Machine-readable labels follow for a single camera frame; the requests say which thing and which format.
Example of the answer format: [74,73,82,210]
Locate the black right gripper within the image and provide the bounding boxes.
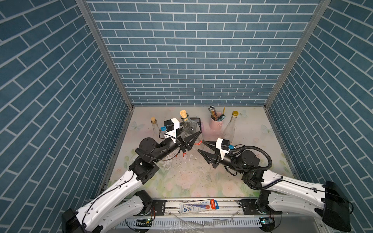
[200,142,245,176]

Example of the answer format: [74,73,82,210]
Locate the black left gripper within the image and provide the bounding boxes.
[150,122,198,164]

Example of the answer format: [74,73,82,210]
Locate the corked glass bottle red label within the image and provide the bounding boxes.
[180,110,204,149]

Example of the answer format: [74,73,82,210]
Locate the tall gold-capped glass bottle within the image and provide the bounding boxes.
[222,111,239,144]

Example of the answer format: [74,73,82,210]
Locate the clear glass bottle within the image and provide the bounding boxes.
[151,117,161,142]

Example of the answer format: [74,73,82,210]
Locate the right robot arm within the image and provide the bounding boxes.
[198,138,354,232]

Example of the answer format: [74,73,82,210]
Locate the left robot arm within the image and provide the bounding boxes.
[61,130,201,233]

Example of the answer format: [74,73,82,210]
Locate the black desk calculator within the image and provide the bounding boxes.
[191,117,202,131]

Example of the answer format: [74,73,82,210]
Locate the pink metal pen bucket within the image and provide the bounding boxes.
[209,112,223,131]

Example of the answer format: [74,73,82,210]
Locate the pens in bucket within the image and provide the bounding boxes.
[208,106,225,121]

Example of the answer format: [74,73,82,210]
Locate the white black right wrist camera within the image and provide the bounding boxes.
[215,138,235,160]

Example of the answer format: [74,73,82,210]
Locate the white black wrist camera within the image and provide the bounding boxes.
[161,118,180,143]
[215,138,235,160]

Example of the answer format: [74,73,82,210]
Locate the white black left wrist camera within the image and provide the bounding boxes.
[161,118,180,143]

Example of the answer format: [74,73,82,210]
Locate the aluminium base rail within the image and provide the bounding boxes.
[111,198,329,233]

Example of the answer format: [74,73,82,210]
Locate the aluminium corner post left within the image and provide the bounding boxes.
[76,0,134,111]

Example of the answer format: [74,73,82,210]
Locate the aluminium corner post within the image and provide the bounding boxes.
[264,0,331,111]
[76,0,134,111]

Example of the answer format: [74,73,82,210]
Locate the aluminium corner post right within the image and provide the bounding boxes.
[264,0,331,111]

